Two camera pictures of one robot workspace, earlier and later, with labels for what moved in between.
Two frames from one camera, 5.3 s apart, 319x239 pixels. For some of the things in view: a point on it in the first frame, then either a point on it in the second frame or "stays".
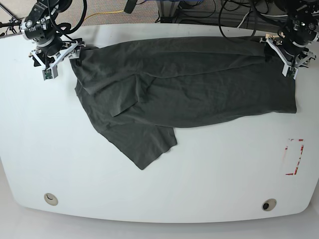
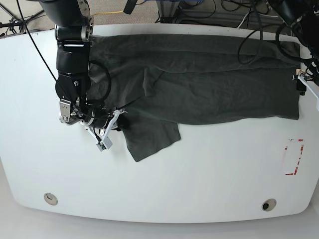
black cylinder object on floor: (129, 6) stays
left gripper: (71, 48) to (101, 127)
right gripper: (292, 59) to (302, 87)
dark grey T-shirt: (137, 92) stays
